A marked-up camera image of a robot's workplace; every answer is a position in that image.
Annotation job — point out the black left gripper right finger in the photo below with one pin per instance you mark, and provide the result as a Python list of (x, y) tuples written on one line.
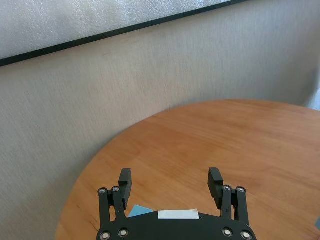
[(215, 190)]

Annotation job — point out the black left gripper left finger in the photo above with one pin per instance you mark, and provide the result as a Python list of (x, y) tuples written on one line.
[(125, 190)]

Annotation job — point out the blue cube block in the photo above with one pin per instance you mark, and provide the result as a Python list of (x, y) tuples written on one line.
[(318, 223), (140, 211)]

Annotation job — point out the black wall trim strip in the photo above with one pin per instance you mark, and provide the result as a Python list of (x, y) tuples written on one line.
[(125, 29)]

